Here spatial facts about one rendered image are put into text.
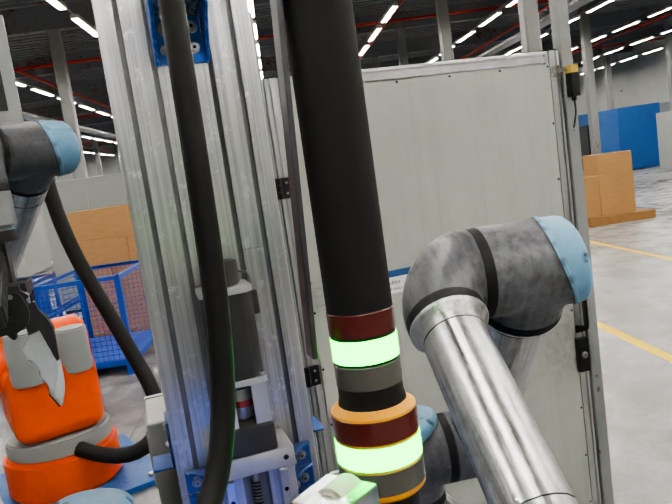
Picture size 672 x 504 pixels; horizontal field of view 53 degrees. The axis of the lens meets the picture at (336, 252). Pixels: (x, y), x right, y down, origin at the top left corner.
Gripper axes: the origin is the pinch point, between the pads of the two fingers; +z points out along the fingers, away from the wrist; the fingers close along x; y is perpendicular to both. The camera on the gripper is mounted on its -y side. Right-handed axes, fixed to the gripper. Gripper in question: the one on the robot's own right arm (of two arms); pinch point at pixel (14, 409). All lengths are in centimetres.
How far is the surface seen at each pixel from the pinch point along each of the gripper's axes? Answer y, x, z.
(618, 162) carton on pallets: 889, -859, 43
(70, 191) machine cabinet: 1023, 45, -40
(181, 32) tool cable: -56, -18, -27
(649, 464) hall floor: 179, -244, 148
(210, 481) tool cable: -57, -16, -11
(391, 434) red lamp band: -53, -25, -9
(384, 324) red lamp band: -52, -26, -14
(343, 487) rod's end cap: -53, -22, -7
